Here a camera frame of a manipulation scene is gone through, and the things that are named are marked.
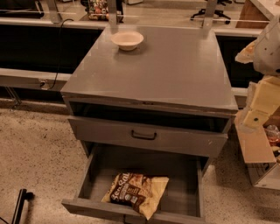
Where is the black top drawer handle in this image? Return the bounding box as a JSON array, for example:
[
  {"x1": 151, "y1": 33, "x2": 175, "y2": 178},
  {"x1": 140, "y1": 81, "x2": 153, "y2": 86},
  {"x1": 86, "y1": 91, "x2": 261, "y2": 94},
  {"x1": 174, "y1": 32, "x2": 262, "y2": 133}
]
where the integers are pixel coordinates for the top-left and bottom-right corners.
[{"x1": 130, "y1": 130, "x2": 158, "y2": 141}]

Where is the clear plastic bottle in box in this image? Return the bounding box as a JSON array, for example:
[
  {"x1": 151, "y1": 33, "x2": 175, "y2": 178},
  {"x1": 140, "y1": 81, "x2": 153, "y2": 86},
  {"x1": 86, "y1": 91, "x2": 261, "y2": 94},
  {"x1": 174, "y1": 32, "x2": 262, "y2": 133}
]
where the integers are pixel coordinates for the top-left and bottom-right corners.
[{"x1": 264, "y1": 125, "x2": 280, "y2": 146}]

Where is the colourful snack package background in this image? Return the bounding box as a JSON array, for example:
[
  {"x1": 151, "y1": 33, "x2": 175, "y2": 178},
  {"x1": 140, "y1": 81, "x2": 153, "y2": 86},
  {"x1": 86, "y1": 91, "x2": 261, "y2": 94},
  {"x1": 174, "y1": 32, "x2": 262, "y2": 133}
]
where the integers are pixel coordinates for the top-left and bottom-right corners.
[{"x1": 87, "y1": 0, "x2": 123, "y2": 23}]

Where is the black cable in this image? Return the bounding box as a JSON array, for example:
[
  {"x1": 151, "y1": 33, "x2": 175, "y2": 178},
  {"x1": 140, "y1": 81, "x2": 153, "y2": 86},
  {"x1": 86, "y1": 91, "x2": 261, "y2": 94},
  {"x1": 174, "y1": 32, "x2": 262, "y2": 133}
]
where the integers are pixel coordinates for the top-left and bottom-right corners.
[{"x1": 47, "y1": 18, "x2": 75, "y2": 91}]

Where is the black office chair base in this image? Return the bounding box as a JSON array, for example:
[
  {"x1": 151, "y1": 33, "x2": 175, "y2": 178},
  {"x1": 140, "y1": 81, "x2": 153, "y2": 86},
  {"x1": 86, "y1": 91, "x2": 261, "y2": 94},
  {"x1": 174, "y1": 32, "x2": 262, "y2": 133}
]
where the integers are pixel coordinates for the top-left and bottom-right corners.
[{"x1": 190, "y1": 8, "x2": 232, "y2": 25}]

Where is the black stand bottom left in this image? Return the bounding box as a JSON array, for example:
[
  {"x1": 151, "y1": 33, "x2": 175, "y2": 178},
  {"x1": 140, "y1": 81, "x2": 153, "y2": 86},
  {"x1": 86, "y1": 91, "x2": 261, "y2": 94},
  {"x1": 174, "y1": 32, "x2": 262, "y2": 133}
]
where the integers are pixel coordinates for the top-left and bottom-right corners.
[{"x1": 11, "y1": 189, "x2": 34, "y2": 224}]

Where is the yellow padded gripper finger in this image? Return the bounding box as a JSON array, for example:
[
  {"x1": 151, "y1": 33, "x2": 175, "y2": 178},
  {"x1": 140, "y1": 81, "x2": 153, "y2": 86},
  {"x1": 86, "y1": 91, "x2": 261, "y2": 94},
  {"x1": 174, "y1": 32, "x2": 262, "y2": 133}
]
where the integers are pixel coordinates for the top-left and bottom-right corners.
[{"x1": 234, "y1": 40, "x2": 256, "y2": 64}]

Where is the white ceramic bowl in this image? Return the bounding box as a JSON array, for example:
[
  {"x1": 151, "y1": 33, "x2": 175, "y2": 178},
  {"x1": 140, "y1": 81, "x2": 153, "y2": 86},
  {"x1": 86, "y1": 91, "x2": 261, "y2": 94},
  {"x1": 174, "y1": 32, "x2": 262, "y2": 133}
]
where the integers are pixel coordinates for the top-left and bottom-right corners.
[{"x1": 111, "y1": 31, "x2": 144, "y2": 51}]

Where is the brown wooden counter background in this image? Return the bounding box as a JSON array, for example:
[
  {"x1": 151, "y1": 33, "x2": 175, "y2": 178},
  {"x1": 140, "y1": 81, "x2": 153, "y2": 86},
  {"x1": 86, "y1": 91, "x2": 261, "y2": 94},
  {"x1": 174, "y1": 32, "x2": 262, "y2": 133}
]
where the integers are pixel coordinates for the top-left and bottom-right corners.
[{"x1": 236, "y1": 0, "x2": 280, "y2": 29}]

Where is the brown sea salt chip bag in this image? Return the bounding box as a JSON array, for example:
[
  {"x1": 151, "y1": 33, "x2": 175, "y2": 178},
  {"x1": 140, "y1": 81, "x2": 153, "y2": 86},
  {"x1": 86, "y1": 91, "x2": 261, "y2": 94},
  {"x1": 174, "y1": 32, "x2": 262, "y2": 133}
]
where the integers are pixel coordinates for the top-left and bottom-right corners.
[{"x1": 101, "y1": 172, "x2": 169, "y2": 221}]

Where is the grey drawer cabinet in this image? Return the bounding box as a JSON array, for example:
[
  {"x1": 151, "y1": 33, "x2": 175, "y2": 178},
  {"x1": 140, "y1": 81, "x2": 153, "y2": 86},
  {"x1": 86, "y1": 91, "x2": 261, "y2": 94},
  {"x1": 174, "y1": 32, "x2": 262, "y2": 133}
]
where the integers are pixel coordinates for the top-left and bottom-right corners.
[{"x1": 59, "y1": 24, "x2": 239, "y2": 176}]

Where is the open cardboard box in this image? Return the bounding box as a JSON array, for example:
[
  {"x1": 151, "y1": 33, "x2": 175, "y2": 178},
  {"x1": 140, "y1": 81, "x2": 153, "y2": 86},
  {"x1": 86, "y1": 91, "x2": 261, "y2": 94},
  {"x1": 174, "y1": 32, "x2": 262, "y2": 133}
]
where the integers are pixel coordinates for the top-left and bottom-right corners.
[{"x1": 234, "y1": 108, "x2": 280, "y2": 191}]

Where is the open grey middle drawer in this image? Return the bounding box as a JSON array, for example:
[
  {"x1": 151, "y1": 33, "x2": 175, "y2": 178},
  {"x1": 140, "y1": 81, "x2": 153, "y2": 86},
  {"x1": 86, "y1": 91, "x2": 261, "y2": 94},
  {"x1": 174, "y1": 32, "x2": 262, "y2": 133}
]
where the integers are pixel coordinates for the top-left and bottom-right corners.
[{"x1": 62, "y1": 145, "x2": 206, "y2": 224}]

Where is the grey top drawer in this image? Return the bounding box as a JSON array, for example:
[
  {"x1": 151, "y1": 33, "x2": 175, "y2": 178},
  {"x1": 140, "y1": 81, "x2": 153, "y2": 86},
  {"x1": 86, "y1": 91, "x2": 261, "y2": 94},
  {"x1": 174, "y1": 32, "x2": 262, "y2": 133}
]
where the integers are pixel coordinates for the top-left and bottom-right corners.
[{"x1": 68, "y1": 115, "x2": 228, "y2": 158}]

